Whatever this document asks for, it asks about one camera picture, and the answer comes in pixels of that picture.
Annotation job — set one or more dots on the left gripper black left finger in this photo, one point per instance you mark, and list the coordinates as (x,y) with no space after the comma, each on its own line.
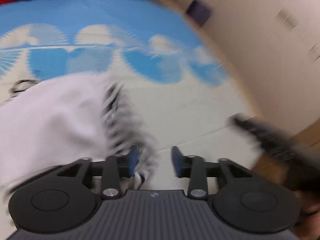
(110,171)

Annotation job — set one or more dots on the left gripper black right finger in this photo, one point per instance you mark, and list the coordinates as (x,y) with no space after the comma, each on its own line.
(197,170)

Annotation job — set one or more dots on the black white striped hoodie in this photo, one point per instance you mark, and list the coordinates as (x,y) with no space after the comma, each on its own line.
(61,120)

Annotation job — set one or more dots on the blue floral bed sheet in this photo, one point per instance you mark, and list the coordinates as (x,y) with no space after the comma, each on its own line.
(37,44)

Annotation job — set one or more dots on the purple box on floor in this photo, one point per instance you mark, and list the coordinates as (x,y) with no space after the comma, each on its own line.
(199,11)

